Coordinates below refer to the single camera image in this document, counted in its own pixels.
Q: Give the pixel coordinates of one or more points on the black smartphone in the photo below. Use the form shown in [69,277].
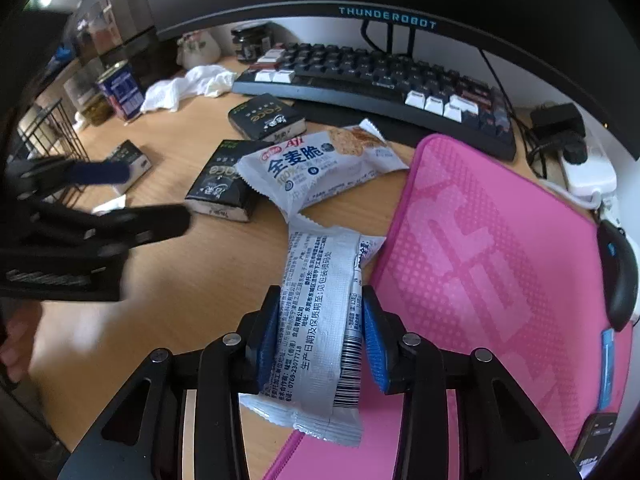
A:
[595,440]

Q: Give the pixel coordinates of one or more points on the white paper scrap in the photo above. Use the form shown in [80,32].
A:
[110,206]

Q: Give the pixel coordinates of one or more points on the white power strip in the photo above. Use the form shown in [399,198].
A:
[587,177]

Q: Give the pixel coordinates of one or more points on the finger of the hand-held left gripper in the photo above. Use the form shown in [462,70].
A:
[140,221]
[100,172]

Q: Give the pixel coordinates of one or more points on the small cream figurine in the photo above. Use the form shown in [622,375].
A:
[199,50]

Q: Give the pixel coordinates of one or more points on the black computer mouse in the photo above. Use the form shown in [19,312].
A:
[620,275]

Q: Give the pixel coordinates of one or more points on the black round plug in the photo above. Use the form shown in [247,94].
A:
[574,151]

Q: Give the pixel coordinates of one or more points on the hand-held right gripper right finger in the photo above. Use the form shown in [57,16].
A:
[375,345]

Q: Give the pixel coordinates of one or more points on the crumpled white tissue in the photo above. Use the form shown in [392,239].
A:
[195,85]

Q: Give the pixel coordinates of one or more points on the glass jar green contents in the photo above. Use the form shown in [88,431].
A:
[95,109]

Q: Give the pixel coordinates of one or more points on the black mechanical keyboard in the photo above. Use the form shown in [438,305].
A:
[375,90]

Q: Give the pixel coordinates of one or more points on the blue tin can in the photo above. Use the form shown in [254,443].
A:
[122,92]

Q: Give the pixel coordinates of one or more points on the person's left hand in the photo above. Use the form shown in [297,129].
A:
[17,342]

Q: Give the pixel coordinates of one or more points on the black tissue pack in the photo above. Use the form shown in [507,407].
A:
[220,185]
[134,157]
[265,117]

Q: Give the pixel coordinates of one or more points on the clear acrylic organizer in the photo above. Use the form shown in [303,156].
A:
[120,15]

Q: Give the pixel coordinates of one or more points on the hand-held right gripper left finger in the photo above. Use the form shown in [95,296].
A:
[265,340]

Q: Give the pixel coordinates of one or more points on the dark glass jar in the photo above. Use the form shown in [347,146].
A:
[252,42]

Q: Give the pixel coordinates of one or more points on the white cracker snack packet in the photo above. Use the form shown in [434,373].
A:
[310,170]
[320,320]

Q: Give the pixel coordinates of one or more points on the pink mouse mat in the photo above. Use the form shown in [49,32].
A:
[490,270]

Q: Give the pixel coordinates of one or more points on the black monitor stand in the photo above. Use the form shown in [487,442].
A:
[390,40]

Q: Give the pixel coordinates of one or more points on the blue flat stick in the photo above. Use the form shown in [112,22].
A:
[607,370]

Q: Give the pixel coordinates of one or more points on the black power adapter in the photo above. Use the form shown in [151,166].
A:
[557,117]

